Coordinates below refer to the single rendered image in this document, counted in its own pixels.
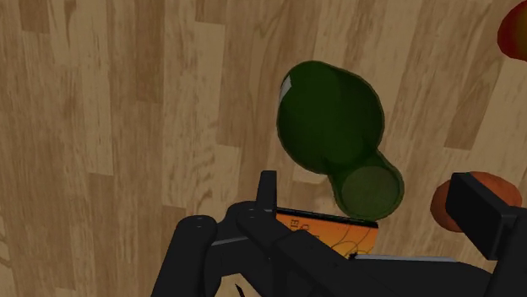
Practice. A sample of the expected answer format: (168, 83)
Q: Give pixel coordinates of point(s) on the orange book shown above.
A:
(341, 234)

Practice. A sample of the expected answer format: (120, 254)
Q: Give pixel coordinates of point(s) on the green bottle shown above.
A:
(329, 123)

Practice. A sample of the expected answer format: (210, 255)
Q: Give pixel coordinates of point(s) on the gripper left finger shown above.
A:
(247, 242)

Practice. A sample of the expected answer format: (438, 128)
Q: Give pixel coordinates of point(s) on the red apple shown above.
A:
(514, 35)

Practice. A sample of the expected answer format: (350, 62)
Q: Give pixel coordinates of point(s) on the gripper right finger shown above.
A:
(481, 214)

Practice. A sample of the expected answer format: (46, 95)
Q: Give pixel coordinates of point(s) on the brown round fruit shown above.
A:
(442, 205)

